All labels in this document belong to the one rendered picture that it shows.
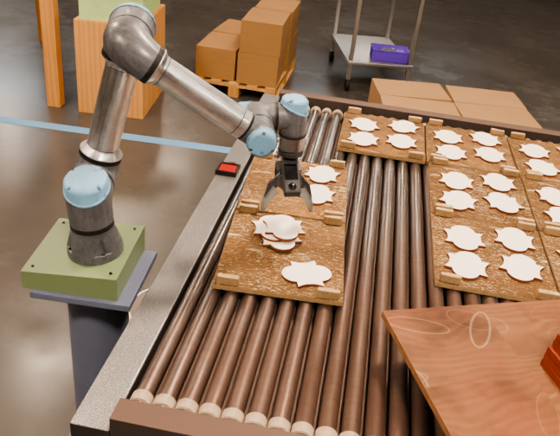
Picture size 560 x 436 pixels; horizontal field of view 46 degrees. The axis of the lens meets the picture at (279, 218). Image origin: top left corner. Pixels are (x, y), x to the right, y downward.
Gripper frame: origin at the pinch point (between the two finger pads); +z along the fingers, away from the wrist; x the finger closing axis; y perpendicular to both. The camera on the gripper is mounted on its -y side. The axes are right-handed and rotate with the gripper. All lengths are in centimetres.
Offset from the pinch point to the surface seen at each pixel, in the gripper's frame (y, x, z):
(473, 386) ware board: -72, -31, -3
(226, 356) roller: -51, 19, 8
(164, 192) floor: 194, 48, 105
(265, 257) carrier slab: -11.5, 6.7, 7.7
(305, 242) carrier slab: -3.1, -6.2, 8.3
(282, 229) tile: -2.1, 1.0, 4.4
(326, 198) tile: 23.3, -16.7, 8.3
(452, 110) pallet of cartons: 255, -150, 70
